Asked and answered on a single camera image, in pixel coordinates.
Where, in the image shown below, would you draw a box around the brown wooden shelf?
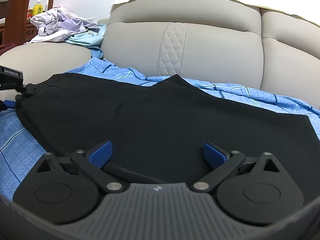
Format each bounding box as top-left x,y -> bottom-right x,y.
0,0 -> 58,55

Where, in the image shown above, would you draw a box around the black pants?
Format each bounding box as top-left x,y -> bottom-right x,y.
16,73 -> 319,185

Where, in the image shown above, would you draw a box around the light blue garment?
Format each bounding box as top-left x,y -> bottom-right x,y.
64,24 -> 107,48

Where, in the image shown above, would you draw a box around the lavender white crumpled clothes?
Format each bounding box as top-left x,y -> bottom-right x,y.
29,7 -> 99,43

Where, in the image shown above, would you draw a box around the beige leather sofa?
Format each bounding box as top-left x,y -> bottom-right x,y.
0,0 -> 320,111

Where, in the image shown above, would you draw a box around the yellow bottle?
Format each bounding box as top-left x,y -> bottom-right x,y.
33,0 -> 43,16

